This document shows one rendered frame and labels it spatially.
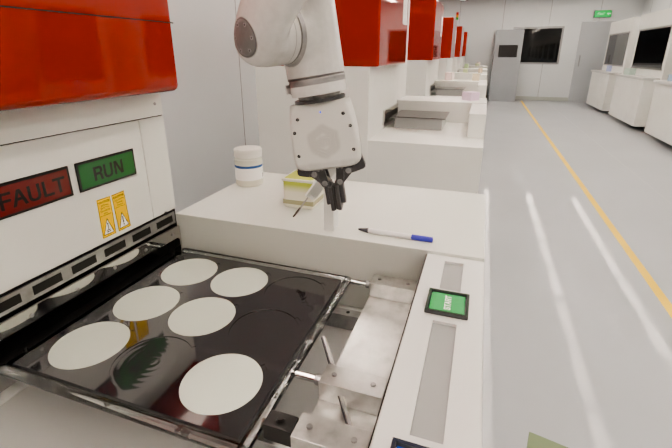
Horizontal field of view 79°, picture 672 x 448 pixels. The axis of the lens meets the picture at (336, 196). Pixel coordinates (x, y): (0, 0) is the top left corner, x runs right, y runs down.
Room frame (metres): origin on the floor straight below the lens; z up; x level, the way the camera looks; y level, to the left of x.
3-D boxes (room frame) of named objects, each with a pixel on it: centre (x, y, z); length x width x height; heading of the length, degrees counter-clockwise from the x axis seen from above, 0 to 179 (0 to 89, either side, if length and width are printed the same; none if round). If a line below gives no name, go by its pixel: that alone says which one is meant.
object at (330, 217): (0.74, 0.02, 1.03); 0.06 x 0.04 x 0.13; 71
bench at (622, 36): (9.90, -6.69, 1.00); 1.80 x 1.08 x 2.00; 161
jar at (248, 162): (1.03, 0.23, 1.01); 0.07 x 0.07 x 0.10
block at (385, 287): (0.63, -0.10, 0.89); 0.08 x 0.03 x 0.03; 71
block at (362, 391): (0.40, -0.02, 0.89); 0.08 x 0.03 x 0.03; 71
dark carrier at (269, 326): (0.55, 0.21, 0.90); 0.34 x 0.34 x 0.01; 71
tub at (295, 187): (0.88, 0.07, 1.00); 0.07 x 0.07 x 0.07; 71
